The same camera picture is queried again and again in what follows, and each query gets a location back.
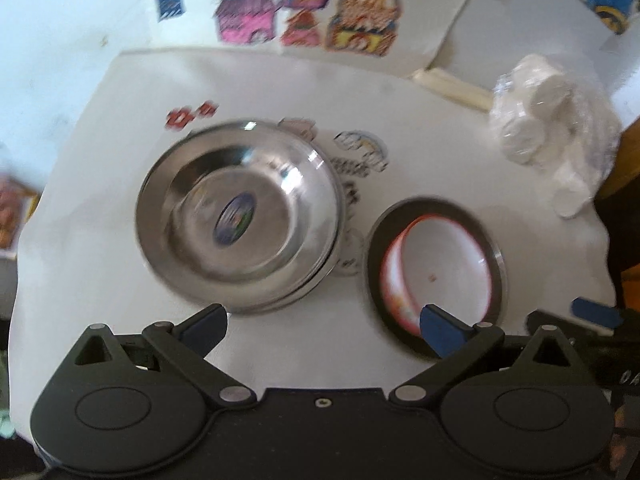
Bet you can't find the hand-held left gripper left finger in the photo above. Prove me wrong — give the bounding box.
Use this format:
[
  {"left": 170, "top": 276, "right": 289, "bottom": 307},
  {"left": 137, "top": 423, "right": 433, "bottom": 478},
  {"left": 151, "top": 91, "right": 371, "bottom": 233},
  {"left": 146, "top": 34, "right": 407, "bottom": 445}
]
[{"left": 74, "top": 303, "right": 253, "bottom": 405}]

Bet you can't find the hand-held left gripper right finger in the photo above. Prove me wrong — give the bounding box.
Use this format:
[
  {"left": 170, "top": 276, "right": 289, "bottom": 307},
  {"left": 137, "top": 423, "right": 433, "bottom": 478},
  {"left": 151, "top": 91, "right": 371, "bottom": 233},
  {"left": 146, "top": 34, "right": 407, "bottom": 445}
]
[{"left": 390, "top": 304, "right": 586, "bottom": 405}]

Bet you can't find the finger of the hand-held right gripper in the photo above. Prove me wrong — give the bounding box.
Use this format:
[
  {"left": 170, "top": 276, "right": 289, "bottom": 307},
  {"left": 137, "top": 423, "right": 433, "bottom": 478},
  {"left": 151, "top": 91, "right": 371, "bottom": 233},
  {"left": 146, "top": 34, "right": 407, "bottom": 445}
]
[{"left": 571, "top": 297, "right": 625, "bottom": 332}]

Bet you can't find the large matte steel bowl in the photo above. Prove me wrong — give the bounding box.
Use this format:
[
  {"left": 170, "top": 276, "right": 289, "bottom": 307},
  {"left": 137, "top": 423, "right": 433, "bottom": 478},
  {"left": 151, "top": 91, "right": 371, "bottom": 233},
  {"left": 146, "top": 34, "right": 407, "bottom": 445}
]
[{"left": 366, "top": 196, "right": 508, "bottom": 361}]

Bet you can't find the shiny steel plate with sticker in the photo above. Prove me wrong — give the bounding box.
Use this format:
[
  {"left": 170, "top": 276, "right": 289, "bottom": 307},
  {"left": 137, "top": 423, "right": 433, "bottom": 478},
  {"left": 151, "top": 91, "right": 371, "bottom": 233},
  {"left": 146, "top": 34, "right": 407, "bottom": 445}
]
[{"left": 135, "top": 119, "right": 342, "bottom": 307}]

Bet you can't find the brown wooden furniture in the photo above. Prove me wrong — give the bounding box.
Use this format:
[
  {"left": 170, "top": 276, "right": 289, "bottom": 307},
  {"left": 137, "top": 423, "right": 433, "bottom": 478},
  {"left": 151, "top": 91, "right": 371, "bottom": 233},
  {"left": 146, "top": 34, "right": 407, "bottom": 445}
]
[{"left": 592, "top": 117, "right": 640, "bottom": 311}]

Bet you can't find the white mat with cartoon stickers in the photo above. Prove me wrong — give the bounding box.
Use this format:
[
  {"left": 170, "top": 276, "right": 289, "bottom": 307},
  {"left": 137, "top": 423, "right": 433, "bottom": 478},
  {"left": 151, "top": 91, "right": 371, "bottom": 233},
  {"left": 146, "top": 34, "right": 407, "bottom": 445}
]
[{"left": 9, "top": 47, "right": 617, "bottom": 443}]

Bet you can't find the clear bag of white buns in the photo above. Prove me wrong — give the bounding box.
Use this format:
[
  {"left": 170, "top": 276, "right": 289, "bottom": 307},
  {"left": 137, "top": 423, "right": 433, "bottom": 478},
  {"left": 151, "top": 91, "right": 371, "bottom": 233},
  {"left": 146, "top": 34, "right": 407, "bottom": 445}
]
[{"left": 487, "top": 52, "right": 624, "bottom": 220}]

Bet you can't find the colourful printed paper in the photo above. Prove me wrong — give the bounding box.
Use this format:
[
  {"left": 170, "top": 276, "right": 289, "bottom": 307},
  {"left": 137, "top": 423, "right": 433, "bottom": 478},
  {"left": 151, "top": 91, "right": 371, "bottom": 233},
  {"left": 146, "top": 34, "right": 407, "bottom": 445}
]
[{"left": 0, "top": 170, "right": 44, "bottom": 261}]

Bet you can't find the paper with coloured house drawings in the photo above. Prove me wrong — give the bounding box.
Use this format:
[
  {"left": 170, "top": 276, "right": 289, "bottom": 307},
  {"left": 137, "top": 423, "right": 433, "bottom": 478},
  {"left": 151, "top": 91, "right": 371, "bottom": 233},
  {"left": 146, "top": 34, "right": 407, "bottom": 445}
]
[{"left": 142, "top": 0, "right": 479, "bottom": 74}]

